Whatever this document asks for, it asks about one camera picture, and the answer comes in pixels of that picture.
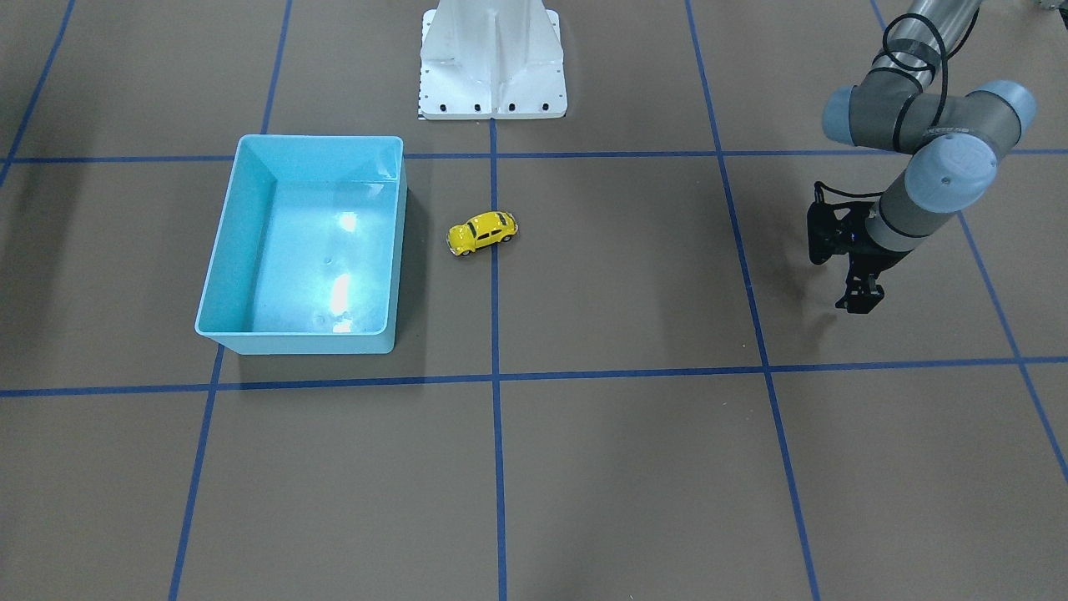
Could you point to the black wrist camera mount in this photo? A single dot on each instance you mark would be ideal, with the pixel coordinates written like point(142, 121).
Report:
point(827, 233)

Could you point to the light blue plastic bin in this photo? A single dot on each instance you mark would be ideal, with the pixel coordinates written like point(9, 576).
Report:
point(308, 250)

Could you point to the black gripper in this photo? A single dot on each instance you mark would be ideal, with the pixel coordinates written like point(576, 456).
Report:
point(874, 262)

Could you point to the yellow beetle toy car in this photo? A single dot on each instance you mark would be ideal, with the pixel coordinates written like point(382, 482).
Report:
point(481, 231)

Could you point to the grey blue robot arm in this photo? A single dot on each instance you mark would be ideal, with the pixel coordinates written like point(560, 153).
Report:
point(955, 145)

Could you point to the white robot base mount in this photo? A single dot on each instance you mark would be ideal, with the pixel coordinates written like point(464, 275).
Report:
point(491, 60)

